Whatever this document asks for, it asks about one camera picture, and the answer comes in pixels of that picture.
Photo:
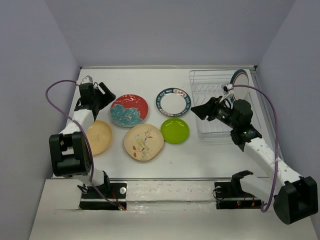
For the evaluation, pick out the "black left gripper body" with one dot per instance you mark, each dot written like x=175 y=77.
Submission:
x=96 y=100

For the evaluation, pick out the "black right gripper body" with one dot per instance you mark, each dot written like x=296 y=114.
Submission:
x=222 y=113

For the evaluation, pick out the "red plate with teal flower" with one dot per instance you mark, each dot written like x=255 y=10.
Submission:
x=129 y=110

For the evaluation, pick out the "small green red rimmed plate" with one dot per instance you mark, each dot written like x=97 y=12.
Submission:
x=240 y=77

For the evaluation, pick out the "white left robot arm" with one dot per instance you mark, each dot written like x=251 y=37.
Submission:
x=70 y=151

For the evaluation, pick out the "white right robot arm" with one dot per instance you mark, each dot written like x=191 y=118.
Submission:
x=293 y=196

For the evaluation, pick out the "large green rimmed lettered plate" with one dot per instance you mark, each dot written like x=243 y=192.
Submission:
x=173 y=102

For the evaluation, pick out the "lime green plate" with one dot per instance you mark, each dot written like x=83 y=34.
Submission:
x=175 y=131

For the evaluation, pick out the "plain yellow plate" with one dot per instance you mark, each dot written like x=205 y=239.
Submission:
x=100 y=136

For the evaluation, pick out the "beige plate with bird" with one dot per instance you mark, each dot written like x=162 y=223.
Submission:
x=143 y=142

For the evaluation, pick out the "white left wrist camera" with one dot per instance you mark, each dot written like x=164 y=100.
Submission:
x=86 y=80

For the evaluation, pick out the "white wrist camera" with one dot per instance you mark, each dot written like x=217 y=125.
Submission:
x=86 y=80
x=228 y=91

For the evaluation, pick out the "white wire dish rack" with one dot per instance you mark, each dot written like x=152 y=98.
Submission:
x=206 y=84

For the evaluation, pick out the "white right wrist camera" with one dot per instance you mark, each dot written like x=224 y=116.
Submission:
x=228 y=91

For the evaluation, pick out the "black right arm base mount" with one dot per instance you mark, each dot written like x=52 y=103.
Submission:
x=230 y=196

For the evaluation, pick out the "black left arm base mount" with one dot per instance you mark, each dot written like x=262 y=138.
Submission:
x=112 y=199

